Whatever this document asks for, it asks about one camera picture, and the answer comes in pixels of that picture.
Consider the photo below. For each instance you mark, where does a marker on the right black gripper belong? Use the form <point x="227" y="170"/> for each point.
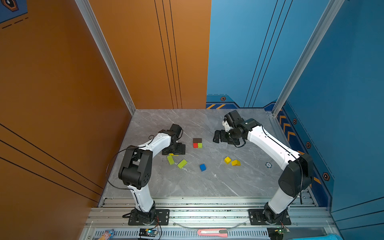
<point x="222" y="139"/>

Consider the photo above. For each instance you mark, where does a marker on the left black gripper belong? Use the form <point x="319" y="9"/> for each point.
<point x="181" y="150"/>

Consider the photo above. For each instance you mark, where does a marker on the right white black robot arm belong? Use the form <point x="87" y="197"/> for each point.
<point x="297" y="168"/>

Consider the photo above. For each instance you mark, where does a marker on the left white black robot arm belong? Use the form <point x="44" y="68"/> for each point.
<point x="136" y="170"/>

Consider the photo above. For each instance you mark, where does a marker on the yellow cube block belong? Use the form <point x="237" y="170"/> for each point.
<point x="227" y="160"/>

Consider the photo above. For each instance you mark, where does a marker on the yellow wedge block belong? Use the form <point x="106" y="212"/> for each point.
<point x="236" y="163"/>

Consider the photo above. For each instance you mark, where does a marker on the blue wood block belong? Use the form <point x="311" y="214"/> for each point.
<point x="203" y="167"/>

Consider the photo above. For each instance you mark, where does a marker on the green circuit board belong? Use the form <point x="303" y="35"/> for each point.
<point x="148" y="234"/>

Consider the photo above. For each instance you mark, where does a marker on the pink utility knife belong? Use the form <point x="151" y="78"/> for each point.
<point x="222" y="233"/>

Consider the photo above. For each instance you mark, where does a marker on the right small circuit board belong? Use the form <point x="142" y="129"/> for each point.
<point x="282" y="231"/>

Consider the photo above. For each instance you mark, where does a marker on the colourful snack wrapper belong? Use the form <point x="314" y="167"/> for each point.
<point x="107" y="235"/>

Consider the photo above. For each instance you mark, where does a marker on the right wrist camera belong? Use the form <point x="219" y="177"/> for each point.
<point x="232" y="120"/>

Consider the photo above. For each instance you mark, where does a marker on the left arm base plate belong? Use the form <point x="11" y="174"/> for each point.
<point x="161" y="216"/>

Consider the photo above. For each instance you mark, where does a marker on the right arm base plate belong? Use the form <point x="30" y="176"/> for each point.
<point x="256" y="216"/>

